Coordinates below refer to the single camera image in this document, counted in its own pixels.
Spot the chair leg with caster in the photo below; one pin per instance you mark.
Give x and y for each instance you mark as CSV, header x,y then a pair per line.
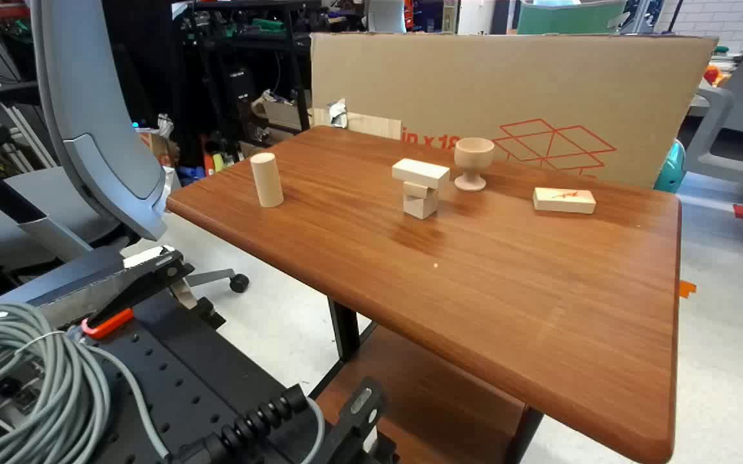
x,y
224,279

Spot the grey Franka robot arm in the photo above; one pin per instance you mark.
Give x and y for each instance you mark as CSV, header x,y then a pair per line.
x,y
95,113

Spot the green board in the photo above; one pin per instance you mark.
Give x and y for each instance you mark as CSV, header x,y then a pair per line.
x,y
567,17

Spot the flat wooden bar block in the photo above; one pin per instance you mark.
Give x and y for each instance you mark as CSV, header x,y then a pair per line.
x,y
420,172

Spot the plain wooden cylinder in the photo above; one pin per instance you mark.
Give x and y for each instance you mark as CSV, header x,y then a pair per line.
x,y
267,180

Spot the wooden block with red mark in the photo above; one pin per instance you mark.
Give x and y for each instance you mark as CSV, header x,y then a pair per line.
x,y
562,200

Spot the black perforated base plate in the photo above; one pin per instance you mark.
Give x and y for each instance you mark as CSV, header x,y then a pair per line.
x,y
180,378

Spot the table frame with lower shelf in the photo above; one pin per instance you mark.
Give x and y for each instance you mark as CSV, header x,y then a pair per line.
x,y
424,403

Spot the large cardboard box sheet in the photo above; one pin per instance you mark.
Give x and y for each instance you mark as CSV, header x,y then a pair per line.
x,y
438,87

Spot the teal ball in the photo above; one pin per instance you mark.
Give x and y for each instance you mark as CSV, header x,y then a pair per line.
x,y
672,168

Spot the crumpled white paper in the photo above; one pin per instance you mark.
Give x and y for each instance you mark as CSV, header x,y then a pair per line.
x,y
335,113

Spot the wooden goblet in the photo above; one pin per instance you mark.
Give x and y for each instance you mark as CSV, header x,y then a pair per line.
x,y
473,156

